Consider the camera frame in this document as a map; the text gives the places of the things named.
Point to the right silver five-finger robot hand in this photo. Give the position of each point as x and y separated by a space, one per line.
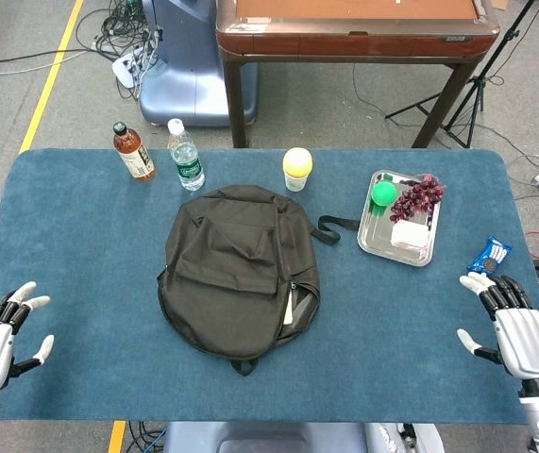
526 340

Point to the black fabric backpack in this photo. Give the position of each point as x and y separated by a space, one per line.
222 283

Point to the blue cookie pack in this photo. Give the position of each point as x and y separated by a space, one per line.
488 257

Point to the blue carpet table mat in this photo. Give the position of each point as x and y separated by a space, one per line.
85 264

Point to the white rectangular block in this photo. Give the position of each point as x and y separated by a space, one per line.
409 235

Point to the bunch of red grapes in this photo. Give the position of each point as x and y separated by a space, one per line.
415 200

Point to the silver metal tray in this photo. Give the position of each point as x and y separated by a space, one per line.
377 236

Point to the green ball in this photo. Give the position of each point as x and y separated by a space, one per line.
384 193

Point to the amber tea bottle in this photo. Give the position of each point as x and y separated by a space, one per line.
133 153

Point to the black tripod stand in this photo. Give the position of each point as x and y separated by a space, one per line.
479 80

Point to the clear water bottle green label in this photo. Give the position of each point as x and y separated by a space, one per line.
186 160

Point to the grey robot torso base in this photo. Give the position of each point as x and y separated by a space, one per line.
259 439

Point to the white power strip with plugs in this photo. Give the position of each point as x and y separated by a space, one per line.
125 68

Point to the cardboard box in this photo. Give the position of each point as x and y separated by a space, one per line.
499 4

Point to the brown mahjong table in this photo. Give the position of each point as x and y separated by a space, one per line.
354 33

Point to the blue-grey machine pedestal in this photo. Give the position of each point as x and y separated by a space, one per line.
184 71

